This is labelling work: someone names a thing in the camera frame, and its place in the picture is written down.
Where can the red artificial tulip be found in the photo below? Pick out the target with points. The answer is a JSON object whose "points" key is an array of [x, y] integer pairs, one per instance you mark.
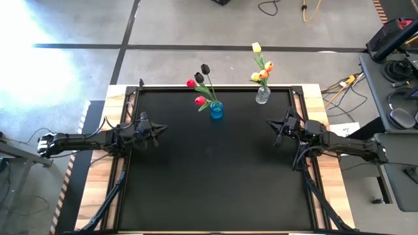
{"points": [[191, 83], [200, 100]]}

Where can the blue glass vase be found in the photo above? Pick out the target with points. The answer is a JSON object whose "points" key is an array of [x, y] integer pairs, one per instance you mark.
{"points": [[216, 110]]}

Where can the black vertical frame post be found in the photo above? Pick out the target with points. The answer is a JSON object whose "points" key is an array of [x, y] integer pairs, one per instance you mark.
{"points": [[141, 83]]}

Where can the grey metal stand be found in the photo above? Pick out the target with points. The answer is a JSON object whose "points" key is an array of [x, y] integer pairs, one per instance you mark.
{"points": [[19, 160]]}

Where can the black metal table frame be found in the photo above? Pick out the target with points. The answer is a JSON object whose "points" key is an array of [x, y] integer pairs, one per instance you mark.
{"points": [[235, 87]]}

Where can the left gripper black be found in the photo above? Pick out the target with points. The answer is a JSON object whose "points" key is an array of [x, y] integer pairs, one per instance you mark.
{"points": [[142, 129]]}

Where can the clear glass vase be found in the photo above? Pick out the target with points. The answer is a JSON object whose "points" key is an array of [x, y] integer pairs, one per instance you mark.
{"points": [[263, 96]]}

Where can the black floor panel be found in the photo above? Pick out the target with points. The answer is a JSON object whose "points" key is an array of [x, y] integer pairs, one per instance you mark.
{"points": [[75, 182]]}

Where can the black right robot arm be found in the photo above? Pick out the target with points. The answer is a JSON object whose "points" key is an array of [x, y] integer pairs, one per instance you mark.
{"points": [[352, 147]]}

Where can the white paper sheet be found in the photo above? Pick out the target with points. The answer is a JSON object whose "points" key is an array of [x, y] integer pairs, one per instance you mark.
{"points": [[346, 129]]}

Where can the black slanted desk beam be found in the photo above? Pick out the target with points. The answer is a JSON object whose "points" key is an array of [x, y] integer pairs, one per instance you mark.
{"points": [[370, 130]]}

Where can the grey desk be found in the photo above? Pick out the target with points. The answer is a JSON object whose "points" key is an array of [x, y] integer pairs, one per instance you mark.
{"points": [[375, 85], [401, 182]]}

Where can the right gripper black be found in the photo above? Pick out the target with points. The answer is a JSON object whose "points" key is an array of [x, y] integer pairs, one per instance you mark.
{"points": [[303, 130]]}

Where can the black diagonal frame strut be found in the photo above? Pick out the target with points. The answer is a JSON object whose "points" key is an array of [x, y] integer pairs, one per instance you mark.
{"points": [[323, 204], [104, 205]]}

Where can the black red tool case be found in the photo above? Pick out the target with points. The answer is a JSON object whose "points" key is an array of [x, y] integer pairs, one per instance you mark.
{"points": [[388, 31]]}

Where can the black stand base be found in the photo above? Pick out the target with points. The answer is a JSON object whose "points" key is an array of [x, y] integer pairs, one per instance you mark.
{"points": [[412, 174]]}

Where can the black caster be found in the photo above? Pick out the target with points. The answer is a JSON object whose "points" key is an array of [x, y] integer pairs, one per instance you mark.
{"points": [[379, 200]]}

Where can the dark headphones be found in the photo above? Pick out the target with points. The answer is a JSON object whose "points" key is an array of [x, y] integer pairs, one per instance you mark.
{"points": [[402, 118]]}

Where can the orange black hazard strip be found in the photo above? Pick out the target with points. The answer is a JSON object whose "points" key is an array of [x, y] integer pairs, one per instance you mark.
{"points": [[62, 196]]}

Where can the black slanted pole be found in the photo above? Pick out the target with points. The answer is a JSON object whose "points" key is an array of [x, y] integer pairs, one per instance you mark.
{"points": [[392, 44]]}

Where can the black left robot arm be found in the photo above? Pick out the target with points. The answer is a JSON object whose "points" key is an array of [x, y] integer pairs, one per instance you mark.
{"points": [[81, 140]]}

